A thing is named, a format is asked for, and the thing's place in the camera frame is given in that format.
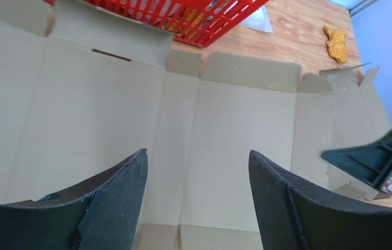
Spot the right flat cardboard sheet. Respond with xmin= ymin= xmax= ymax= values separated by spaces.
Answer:
xmin=168 ymin=53 xmax=391 ymax=249

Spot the cardboard box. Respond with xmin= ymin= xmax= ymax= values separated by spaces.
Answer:
xmin=0 ymin=0 xmax=204 ymax=250

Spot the yellow toy figure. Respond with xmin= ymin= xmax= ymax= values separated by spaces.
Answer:
xmin=323 ymin=26 xmax=348 ymax=64

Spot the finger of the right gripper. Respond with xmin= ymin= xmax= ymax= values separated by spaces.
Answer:
xmin=321 ymin=130 xmax=392 ymax=190

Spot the red plastic basket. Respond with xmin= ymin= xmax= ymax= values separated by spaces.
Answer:
xmin=46 ymin=1 xmax=266 ymax=51

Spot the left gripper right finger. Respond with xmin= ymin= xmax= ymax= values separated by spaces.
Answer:
xmin=248 ymin=151 xmax=392 ymax=249

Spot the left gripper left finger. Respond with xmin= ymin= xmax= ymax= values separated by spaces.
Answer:
xmin=0 ymin=149 xmax=148 ymax=249

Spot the white plastic pouch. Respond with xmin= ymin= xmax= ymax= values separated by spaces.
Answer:
xmin=239 ymin=6 xmax=273 ymax=33

